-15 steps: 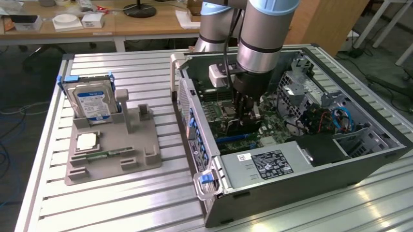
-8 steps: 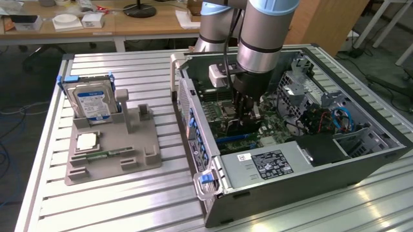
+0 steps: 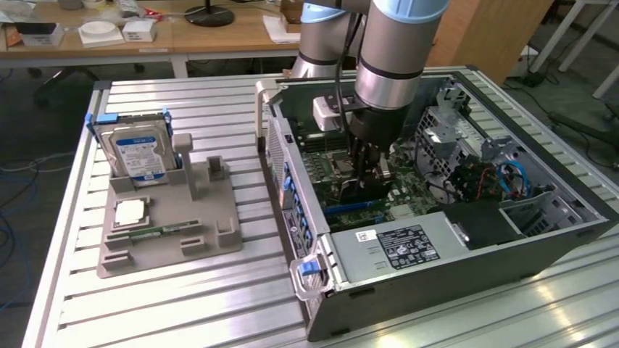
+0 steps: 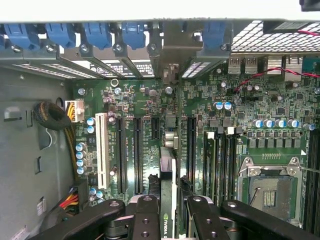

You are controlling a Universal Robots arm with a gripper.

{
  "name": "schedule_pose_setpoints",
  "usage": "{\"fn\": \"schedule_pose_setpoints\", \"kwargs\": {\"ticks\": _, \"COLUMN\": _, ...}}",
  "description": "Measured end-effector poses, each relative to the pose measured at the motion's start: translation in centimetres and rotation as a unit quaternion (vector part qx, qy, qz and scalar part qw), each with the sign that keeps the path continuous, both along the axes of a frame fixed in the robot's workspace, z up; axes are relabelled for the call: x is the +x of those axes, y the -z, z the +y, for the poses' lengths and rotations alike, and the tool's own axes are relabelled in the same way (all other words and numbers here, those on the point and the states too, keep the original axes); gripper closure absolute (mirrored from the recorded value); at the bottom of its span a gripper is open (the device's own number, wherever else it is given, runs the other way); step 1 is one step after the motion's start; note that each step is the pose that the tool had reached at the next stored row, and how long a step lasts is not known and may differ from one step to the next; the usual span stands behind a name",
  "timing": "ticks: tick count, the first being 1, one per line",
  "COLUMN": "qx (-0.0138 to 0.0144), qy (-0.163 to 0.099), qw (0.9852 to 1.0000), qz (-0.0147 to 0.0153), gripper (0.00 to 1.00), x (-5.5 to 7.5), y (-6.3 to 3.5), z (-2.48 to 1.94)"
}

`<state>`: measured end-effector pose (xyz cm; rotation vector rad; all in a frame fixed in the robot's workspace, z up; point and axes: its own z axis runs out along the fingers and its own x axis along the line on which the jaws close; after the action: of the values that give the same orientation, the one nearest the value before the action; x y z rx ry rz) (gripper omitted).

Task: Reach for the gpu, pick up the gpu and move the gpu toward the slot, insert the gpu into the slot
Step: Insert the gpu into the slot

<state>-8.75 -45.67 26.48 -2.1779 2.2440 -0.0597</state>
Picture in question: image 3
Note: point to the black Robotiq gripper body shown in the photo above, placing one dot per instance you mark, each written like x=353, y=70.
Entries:
x=377, y=127

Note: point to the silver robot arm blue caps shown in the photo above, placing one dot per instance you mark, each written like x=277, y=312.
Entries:
x=387, y=54

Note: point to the black RAM slot bank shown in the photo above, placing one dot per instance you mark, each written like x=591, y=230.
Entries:
x=319, y=143

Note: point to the blue expansion slot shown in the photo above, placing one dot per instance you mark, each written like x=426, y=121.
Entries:
x=350, y=207

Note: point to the blue slot retainer strip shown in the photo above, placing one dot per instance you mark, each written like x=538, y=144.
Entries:
x=302, y=221

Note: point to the CPU socket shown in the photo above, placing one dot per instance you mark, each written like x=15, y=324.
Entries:
x=341, y=163

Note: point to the green Dell motherboard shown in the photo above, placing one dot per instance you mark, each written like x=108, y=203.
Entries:
x=406, y=197

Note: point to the silver chipset heat sink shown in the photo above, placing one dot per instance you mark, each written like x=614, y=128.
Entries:
x=402, y=212

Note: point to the perforated metal disk bay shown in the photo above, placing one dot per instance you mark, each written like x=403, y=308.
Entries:
x=445, y=127

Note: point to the grey power supply unit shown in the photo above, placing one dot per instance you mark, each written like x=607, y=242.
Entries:
x=367, y=257

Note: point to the blue case release latch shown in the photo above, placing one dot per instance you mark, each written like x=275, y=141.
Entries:
x=310, y=266

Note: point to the white paper stack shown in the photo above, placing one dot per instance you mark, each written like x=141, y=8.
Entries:
x=281, y=34

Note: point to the wooden cabinet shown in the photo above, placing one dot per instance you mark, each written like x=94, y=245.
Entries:
x=483, y=36

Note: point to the open black PC case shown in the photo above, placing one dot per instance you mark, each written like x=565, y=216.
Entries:
x=435, y=290

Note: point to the grey metal drive cage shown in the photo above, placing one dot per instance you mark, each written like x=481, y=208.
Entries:
x=542, y=214

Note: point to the brown cardboard box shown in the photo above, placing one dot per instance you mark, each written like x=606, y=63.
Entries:
x=290, y=9

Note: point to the wooden desk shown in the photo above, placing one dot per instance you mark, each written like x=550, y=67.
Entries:
x=218, y=40

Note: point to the black floor stand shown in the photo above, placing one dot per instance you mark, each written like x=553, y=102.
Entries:
x=585, y=125

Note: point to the hard disk with blue rails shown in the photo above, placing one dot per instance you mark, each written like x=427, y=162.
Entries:
x=135, y=152

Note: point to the black round lamp base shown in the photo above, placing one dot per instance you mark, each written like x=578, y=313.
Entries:
x=210, y=17

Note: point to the green RAM stick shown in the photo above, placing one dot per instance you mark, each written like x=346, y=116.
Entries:
x=155, y=230

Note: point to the silver CPU chip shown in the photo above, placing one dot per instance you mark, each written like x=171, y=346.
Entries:
x=130, y=212

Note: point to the grey plastic parts rack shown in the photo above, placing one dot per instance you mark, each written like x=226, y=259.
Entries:
x=145, y=261

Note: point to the white labelled box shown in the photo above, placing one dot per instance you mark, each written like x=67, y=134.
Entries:
x=139, y=32

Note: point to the white block round hollow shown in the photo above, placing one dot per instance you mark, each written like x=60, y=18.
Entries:
x=99, y=36

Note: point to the black chair base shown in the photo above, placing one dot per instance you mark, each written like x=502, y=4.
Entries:
x=54, y=85

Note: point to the grey cup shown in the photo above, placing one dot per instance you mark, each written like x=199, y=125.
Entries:
x=71, y=4

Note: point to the white box dark lid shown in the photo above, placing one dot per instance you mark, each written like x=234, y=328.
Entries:
x=43, y=40

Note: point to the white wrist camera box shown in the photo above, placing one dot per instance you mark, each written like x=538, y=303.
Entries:
x=329, y=116

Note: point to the black plastic air duct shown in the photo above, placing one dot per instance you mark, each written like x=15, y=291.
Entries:
x=479, y=224

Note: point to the white table frame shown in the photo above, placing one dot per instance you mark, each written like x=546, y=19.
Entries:
x=575, y=40

